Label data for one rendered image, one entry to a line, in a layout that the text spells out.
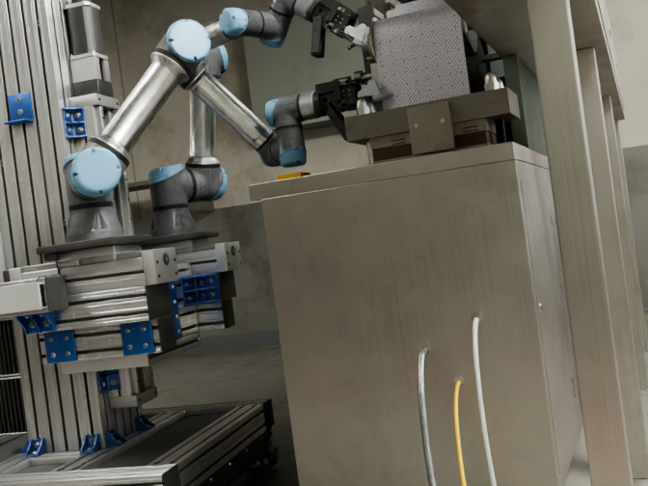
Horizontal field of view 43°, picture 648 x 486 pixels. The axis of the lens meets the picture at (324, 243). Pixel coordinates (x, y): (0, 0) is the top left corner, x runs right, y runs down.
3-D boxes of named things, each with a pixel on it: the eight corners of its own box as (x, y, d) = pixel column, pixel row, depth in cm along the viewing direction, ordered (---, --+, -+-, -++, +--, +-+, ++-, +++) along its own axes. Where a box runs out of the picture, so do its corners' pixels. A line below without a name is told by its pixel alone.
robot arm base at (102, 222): (55, 245, 214) (49, 207, 214) (85, 243, 229) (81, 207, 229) (106, 237, 210) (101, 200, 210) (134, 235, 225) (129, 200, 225)
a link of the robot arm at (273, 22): (243, 35, 240) (255, 0, 235) (273, 38, 248) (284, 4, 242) (257, 48, 236) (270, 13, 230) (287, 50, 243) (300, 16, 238)
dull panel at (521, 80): (580, 175, 415) (574, 127, 415) (587, 174, 414) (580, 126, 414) (514, 150, 207) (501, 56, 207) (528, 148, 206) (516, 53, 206)
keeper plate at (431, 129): (415, 155, 195) (408, 109, 195) (455, 148, 191) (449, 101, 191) (412, 154, 193) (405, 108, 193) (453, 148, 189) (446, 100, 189)
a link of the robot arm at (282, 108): (276, 131, 234) (272, 101, 234) (311, 124, 230) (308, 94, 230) (264, 129, 227) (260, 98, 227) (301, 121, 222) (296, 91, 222)
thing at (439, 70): (385, 124, 218) (376, 56, 218) (472, 109, 209) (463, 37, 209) (385, 124, 218) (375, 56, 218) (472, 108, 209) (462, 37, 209)
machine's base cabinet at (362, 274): (486, 358, 438) (465, 199, 438) (612, 349, 415) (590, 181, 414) (303, 541, 204) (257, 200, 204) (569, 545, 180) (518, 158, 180)
